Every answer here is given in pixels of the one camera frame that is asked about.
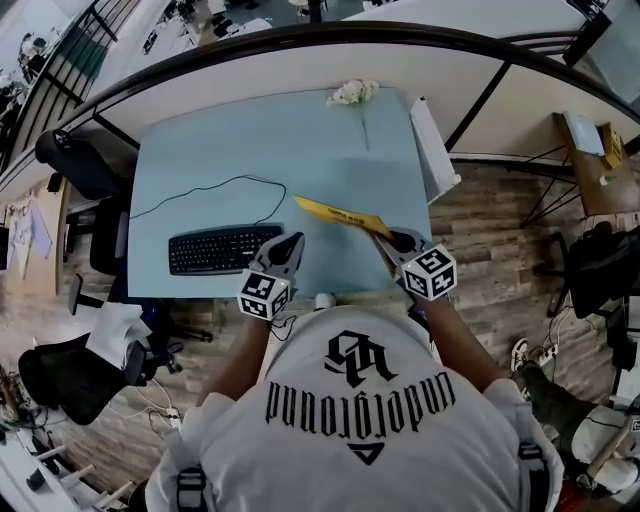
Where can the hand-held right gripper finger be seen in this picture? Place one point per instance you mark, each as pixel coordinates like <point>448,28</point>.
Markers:
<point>386,250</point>

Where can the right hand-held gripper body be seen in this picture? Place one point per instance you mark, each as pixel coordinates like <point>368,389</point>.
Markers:
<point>430,275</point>

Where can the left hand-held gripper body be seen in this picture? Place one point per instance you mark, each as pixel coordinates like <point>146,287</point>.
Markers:
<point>262,295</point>

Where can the yellow mouse pad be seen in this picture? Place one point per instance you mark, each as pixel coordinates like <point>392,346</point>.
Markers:
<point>330,214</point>

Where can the person's left forearm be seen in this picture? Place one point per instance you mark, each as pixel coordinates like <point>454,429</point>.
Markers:
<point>235,365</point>

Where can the person's right forearm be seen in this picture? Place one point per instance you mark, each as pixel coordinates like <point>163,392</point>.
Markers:
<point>460,345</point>

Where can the light blue desk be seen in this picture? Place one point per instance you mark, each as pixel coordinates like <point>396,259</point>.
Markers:
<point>225,145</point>

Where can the person's white shoe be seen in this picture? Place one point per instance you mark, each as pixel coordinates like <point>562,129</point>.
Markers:
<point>325,300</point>

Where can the black keyboard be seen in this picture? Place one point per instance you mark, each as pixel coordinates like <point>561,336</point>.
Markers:
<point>215,250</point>

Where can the white power strip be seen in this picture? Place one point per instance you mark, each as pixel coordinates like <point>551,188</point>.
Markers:
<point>547,355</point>
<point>173,417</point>

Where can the white paper sheets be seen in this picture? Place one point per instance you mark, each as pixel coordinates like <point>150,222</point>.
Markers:
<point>117,330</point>

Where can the white flower sprig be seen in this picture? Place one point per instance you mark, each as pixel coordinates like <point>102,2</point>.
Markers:
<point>352,91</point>

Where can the person's white printed shirt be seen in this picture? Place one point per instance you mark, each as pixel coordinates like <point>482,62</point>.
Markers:
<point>360,430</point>

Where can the black office chair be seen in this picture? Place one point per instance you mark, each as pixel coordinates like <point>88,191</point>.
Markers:
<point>75,380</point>
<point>80,160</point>
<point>600,270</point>

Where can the wooden side table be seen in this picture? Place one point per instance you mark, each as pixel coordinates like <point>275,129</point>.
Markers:
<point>607,195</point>

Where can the white board on table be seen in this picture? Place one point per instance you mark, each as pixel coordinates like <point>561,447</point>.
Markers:
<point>584,132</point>

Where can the yellow cardboard box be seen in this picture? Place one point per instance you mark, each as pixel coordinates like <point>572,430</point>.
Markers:
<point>613,145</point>

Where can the black metal railing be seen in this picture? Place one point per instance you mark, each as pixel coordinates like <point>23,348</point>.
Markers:
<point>75,55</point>

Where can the white partition with black frame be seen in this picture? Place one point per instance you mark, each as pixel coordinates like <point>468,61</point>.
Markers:
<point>280,70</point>

